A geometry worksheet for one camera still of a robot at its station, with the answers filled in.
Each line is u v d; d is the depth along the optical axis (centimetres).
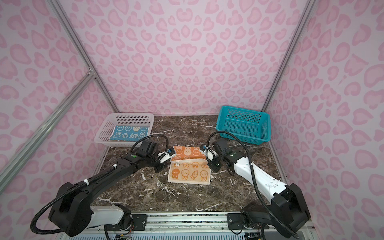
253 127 113
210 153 72
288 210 40
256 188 44
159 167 74
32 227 36
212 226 72
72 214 41
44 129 63
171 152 73
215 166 72
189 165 93
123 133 106
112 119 108
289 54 84
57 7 69
